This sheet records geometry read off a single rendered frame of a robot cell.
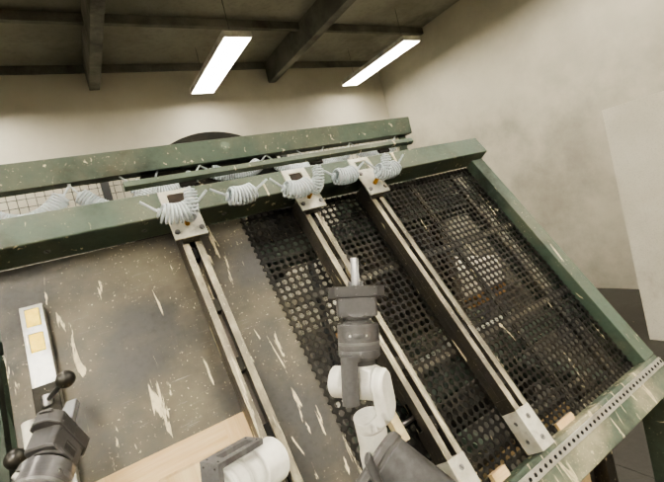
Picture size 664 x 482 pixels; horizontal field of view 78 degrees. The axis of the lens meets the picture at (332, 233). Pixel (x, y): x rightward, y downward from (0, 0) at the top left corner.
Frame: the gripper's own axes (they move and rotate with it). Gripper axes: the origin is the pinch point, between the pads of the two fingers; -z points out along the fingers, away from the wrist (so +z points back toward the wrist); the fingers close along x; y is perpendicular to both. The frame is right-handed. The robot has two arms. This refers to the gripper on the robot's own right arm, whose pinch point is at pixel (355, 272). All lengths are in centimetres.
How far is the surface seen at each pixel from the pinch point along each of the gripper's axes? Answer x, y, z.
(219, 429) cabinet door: 36, 18, 37
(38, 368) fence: 77, 7, 19
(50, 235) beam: 82, 16, -15
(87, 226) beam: 75, 20, -18
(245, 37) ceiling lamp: 104, 295, -268
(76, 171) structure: 105, 55, -47
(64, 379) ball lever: 63, -2, 20
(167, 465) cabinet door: 46, 11, 42
